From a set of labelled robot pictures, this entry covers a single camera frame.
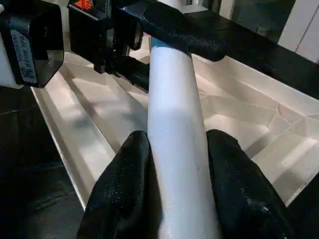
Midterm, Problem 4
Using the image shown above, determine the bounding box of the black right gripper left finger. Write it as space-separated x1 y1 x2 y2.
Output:
77 130 162 239

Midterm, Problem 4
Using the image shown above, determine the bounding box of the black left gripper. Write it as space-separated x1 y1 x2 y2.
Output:
67 0 226 91

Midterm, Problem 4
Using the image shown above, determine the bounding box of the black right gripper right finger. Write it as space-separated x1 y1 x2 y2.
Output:
206 129 295 239

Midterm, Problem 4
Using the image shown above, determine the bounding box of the white plastic table leg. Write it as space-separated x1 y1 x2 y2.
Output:
147 0 222 239

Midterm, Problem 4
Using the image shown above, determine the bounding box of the white plastic table top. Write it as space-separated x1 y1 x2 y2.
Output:
30 47 319 210

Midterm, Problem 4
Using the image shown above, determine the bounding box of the white glass door cabinet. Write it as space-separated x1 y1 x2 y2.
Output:
199 0 319 56

